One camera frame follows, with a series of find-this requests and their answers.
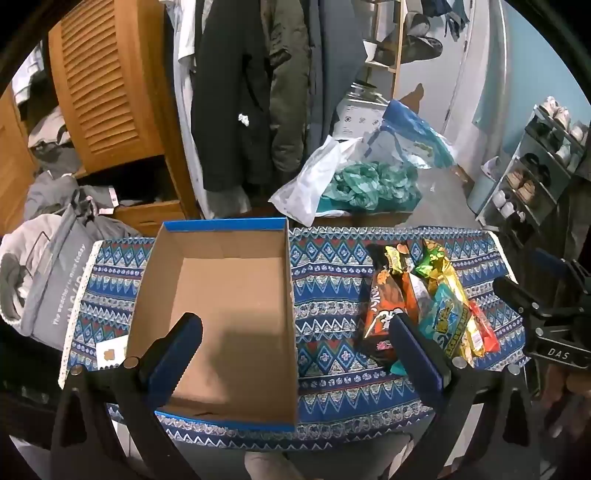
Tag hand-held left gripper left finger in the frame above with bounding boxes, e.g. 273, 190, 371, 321
50, 313, 204, 480

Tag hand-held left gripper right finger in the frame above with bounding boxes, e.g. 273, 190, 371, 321
389, 313, 543, 480

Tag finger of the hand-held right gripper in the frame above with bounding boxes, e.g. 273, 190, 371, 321
531, 248, 578, 282
493, 276, 543, 324

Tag teal yellow snack packet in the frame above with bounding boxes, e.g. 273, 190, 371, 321
392, 282, 472, 376

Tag red yellow snack packet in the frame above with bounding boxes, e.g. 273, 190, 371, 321
461, 300, 502, 366

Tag orange brown snack packet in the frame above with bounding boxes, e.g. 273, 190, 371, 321
362, 270, 419, 366

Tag white silver snack packet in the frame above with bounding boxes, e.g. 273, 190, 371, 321
410, 274, 435, 324

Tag gold yellow snack packet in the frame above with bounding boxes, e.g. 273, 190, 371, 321
428, 256, 463, 303

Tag blue-edged cardboard box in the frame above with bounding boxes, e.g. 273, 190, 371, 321
124, 217, 301, 432

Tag green snack packet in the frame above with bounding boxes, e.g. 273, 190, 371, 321
412, 239, 445, 278

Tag black yellow snack packet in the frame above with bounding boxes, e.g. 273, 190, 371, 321
376, 244, 413, 278

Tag person's right hand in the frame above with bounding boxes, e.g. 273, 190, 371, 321
545, 369, 591, 439

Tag small white card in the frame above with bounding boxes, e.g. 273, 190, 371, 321
95, 336, 131, 371

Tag collection of shoes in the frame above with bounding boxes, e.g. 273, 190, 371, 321
490, 96, 589, 220

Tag pale blue waste bin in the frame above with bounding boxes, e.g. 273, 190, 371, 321
464, 156, 502, 216

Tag grey shoe rack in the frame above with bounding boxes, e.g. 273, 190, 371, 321
475, 104, 591, 232

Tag blue patterned tablecloth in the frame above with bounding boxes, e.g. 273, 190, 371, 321
58, 225, 518, 450

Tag grey printed bag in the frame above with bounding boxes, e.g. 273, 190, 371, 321
18, 202, 141, 352

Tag wooden wardrobe drawer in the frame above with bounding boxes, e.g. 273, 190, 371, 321
110, 198, 191, 237

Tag teal crumpled bag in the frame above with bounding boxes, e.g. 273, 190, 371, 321
318, 159, 424, 217

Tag blue plastic bag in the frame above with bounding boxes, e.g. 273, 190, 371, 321
365, 99, 458, 172

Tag light grey jacket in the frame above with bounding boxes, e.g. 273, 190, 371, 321
0, 213, 56, 325

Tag white plastic bag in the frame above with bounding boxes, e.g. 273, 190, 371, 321
269, 135, 366, 223

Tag white printed cardboard box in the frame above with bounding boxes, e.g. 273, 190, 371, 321
332, 83, 393, 139

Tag grey clothes pile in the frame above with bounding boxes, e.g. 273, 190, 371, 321
23, 105, 122, 222

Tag panelled wooden wardrobe door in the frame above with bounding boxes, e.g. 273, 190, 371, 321
0, 88, 38, 236

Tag wooden rack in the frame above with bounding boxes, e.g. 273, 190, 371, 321
359, 0, 408, 99

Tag black hanging coat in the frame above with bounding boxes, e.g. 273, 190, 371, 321
189, 0, 274, 192

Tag dark shoes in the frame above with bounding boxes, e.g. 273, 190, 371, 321
373, 13, 444, 66

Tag white hanging garment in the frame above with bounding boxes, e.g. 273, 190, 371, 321
168, 0, 211, 219

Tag louvered wooden wardrobe door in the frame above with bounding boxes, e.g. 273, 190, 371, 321
48, 0, 182, 174

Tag olive hanging jacket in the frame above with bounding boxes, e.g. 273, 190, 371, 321
259, 0, 311, 186

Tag grey-blue hanging garment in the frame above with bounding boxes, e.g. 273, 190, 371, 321
305, 0, 370, 149

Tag white folded clothes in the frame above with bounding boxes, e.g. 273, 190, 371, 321
13, 44, 52, 110

